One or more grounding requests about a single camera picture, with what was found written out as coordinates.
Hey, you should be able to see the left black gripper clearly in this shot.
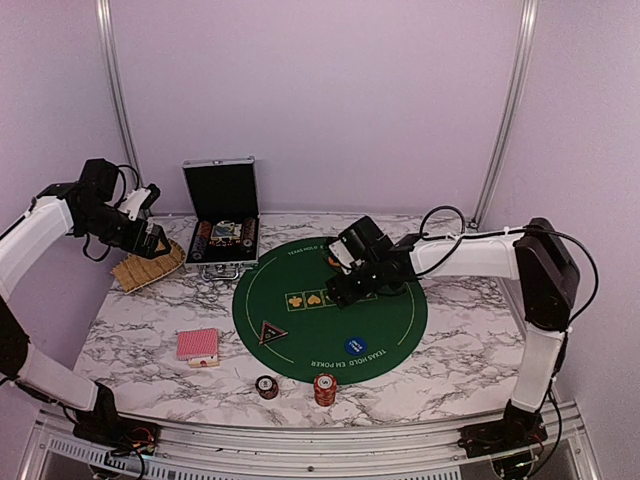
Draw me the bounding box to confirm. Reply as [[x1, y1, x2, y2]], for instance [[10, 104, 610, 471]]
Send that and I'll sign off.
[[76, 203, 170, 259]]

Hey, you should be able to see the black triangular all-in button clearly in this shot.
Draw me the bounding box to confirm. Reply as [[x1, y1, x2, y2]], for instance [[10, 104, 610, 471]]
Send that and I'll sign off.
[[259, 321, 289, 345]]

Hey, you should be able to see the red poker chip stack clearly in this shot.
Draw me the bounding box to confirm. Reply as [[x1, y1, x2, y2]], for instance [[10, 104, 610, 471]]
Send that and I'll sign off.
[[314, 373, 337, 407]]

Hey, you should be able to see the dark brown poker chip stack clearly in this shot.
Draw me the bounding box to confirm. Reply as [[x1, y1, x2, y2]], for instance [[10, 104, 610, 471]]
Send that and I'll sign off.
[[255, 375, 279, 400]]

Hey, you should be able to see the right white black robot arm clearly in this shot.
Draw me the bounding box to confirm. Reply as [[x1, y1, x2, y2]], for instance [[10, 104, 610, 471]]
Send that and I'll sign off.
[[326, 216, 580, 450]]

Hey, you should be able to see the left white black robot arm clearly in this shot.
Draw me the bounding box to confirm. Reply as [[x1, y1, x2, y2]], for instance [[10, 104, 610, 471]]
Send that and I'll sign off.
[[1, 158, 172, 445]]

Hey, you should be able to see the woven bamboo tray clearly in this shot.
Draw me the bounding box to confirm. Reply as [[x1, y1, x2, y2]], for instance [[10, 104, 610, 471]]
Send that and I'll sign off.
[[111, 240, 186, 293]]

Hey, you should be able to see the red purple chip row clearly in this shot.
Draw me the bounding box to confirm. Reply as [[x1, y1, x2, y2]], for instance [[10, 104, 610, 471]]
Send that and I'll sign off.
[[190, 221, 212, 261]]

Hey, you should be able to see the round green poker mat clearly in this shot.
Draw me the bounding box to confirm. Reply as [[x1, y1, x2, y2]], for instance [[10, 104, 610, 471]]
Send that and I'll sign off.
[[232, 237, 428, 385]]

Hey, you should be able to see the blue round blind button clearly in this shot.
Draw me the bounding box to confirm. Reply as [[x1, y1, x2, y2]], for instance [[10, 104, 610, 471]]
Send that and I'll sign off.
[[344, 337, 368, 356]]

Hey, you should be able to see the blue card deck in case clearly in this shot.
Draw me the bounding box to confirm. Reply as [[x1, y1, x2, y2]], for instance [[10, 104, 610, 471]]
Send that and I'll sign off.
[[210, 220, 242, 244]]

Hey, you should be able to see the aluminium poker chip case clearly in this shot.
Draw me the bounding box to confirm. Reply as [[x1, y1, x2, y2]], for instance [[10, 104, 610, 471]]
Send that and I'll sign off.
[[182, 156, 260, 282]]

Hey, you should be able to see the dark red chip row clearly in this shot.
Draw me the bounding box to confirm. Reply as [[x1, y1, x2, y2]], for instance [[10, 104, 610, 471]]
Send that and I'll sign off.
[[241, 217, 257, 250]]

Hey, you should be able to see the red playing card deck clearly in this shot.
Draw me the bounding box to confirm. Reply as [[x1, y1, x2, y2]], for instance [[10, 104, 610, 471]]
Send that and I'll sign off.
[[176, 328, 219, 361]]

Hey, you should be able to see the playing card box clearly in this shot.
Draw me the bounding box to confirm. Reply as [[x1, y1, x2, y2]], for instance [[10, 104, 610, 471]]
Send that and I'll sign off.
[[187, 354, 220, 368]]

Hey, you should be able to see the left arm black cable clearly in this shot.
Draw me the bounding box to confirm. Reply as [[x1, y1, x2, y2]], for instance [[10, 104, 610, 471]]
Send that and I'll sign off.
[[79, 163, 141, 262]]

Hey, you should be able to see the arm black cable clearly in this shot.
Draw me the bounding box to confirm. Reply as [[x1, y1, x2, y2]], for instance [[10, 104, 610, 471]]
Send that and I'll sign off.
[[409, 205, 600, 441], [79, 163, 141, 262]]

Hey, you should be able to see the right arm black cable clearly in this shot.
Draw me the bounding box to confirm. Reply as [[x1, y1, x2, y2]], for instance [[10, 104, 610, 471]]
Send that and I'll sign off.
[[409, 205, 600, 441]]

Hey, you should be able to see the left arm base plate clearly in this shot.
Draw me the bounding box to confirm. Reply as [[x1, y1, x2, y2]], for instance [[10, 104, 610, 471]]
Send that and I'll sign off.
[[73, 417, 160, 456]]

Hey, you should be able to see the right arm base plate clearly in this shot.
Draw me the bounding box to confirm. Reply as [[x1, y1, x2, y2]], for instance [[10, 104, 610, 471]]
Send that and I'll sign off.
[[457, 420, 548, 458]]

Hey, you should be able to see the left aluminium frame post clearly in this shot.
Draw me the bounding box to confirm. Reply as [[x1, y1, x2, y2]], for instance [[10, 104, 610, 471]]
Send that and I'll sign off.
[[95, 0, 143, 183]]

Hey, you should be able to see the aluminium frame post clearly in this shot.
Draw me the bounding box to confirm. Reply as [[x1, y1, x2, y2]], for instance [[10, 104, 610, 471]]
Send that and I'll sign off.
[[471, 0, 539, 227], [95, 0, 143, 183]]

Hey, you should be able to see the right aluminium frame post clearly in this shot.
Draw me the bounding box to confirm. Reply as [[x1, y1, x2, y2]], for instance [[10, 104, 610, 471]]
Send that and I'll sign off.
[[471, 0, 539, 227]]

